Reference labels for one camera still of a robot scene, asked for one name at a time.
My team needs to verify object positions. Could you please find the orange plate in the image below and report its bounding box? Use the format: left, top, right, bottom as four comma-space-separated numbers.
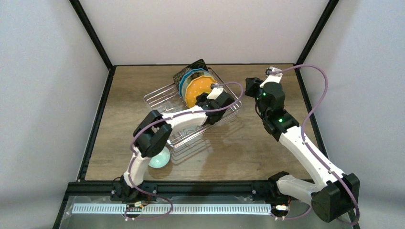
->
183, 76, 217, 108

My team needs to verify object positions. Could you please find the light blue floral plate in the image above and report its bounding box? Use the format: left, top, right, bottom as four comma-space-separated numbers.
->
181, 70, 212, 96

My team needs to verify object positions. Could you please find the metal wire dish rack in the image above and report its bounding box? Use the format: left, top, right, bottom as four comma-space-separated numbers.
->
144, 83, 242, 148

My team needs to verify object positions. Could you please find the black floral square plate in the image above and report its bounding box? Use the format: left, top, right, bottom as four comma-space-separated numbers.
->
173, 59, 208, 91

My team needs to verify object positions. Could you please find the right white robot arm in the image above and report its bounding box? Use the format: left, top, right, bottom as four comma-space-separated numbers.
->
245, 78, 360, 222

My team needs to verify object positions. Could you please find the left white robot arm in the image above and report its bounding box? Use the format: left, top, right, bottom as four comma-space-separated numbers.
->
121, 88, 240, 188

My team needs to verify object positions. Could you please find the pale green small bowl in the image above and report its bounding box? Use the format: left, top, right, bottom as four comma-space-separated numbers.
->
149, 147, 171, 168

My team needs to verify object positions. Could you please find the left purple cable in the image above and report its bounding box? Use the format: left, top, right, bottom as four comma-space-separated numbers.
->
124, 82, 245, 221

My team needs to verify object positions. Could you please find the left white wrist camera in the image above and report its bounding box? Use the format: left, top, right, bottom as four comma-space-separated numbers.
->
207, 86, 224, 100

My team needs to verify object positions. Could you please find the right black frame post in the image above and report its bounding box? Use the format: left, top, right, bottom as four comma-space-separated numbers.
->
295, 0, 340, 68

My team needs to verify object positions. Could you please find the black frame post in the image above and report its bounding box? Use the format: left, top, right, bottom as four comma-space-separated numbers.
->
295, 0, 340, 68
69, 0, 113, 71

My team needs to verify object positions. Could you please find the white slotted cable duct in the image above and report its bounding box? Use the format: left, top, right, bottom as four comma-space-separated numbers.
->
70, 203, 272, 215

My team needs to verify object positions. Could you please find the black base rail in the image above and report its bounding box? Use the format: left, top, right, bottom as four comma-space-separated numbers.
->
64, 179, 287, 203

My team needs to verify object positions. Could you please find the left black frame post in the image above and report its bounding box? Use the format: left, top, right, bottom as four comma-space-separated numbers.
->
69, 0, 113, 71

